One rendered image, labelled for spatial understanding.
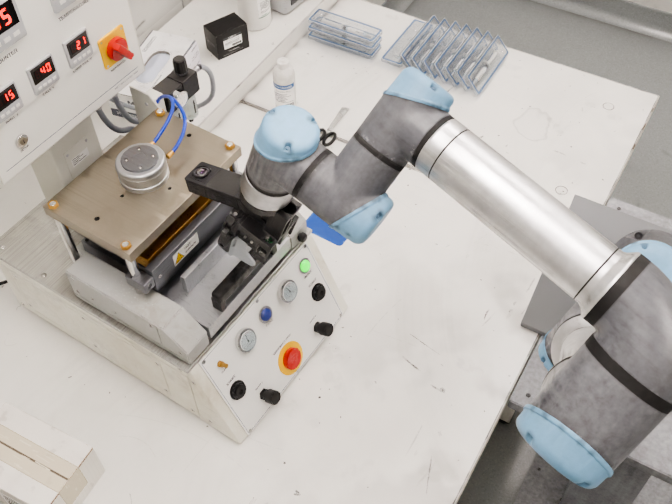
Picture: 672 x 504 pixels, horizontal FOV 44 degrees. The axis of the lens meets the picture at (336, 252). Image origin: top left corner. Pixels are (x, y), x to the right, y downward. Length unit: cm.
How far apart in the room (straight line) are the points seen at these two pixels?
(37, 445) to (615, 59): 268
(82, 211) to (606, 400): 81
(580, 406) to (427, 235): 83
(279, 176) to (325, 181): 6
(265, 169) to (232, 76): 98
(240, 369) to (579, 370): 64
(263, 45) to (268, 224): 99
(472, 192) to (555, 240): 11
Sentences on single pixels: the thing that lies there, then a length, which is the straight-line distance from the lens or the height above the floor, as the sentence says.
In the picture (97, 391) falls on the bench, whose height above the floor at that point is 75.
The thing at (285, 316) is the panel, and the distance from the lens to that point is 145.
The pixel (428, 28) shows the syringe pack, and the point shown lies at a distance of 214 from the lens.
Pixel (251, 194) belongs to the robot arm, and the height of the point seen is 125.
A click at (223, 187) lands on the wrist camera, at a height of 120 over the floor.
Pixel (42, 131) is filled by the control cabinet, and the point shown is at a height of 119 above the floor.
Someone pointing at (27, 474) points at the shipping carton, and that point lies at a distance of 141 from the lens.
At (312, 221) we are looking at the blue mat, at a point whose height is 75.
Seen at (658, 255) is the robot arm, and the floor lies 107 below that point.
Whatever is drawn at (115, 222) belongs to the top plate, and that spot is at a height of 111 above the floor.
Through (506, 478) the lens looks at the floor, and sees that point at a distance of 227.
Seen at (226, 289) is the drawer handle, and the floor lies 101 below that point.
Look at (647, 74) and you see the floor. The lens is 344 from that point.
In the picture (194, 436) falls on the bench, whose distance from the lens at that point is 147.
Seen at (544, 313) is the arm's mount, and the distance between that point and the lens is 158.
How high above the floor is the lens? 205
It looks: 51 degrees down
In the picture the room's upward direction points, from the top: 1 degrees counter-clockwise
